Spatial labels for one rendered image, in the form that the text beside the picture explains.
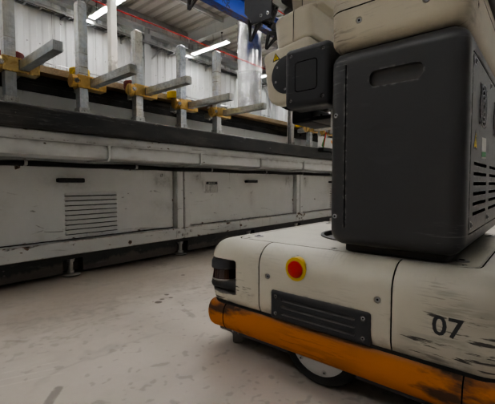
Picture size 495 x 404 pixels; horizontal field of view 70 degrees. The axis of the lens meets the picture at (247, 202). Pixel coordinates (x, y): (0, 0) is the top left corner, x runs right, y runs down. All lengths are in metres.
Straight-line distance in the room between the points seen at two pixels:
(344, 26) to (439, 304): 0.54
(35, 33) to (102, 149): 8.09
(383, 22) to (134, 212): 1.53
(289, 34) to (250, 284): 0.68
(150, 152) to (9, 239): 0.68
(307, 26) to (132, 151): 0.97
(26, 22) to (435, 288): 9.45
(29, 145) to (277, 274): 1.06
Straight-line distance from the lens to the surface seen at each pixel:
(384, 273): 0.70
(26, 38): 9.56
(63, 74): 1.76
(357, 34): 0.79
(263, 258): 0.83
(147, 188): 2.00
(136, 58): 1.76
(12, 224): 1.74
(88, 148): 1.60
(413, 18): 0.76
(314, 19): 1.08
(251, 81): 7.24
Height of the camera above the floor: 0.42
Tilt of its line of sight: 3 degrees down
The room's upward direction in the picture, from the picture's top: straight up
